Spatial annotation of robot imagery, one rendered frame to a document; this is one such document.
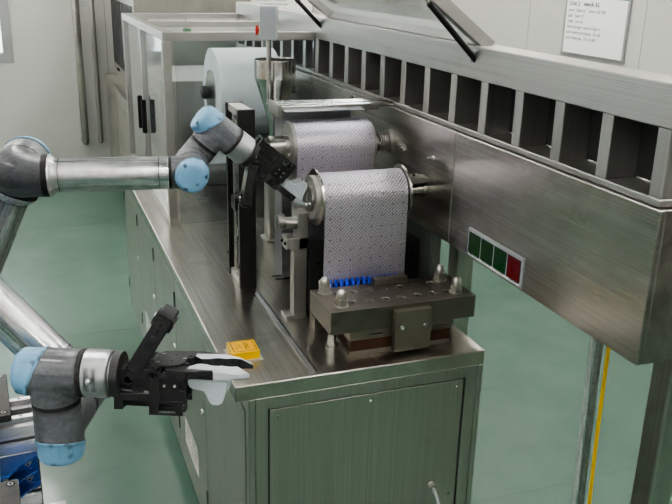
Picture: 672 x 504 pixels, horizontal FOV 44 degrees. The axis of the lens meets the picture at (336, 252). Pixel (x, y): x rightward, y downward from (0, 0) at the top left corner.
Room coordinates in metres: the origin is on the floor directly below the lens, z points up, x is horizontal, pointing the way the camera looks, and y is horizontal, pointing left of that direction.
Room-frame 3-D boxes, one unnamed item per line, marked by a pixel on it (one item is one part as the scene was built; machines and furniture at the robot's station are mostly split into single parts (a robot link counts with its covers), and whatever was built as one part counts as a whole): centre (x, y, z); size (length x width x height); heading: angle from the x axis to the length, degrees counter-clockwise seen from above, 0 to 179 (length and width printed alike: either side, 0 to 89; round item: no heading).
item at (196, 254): (2.99, 0.36, 0.88); 2.52 x 0.66 x 0.04; 21
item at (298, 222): (2.11, 0.11, 1.05); 0.06 x 0.05 x 0.31; 111
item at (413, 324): (1.90, -0.20, 0.96); 0.10 x 0.03 x 0.11; 111
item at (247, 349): (1.86, 0.23, 0.91); 0.07 x 0.07 x 0.02; 21
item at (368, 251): (2.08, -0.08, 1.08); 0.23 x 0.01 x 0.18; 111
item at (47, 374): (1.15, 0.44, 1.21); 0.11 x 0.08 x 0.09; 88
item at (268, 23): (2.62, 0.23, 1.66); 0.07 x 0.07 x 0.10; 88
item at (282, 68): (2.81, 0.22, 1.50); 0.14 x 0.14 x 0.06
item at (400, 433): (2.99, 0.35, 0.43); 2.52 x 0.64 x 0.86; 21
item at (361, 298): (1.98, -0.15, 1.00); 0.40 x 0.16 x 0.06; 111
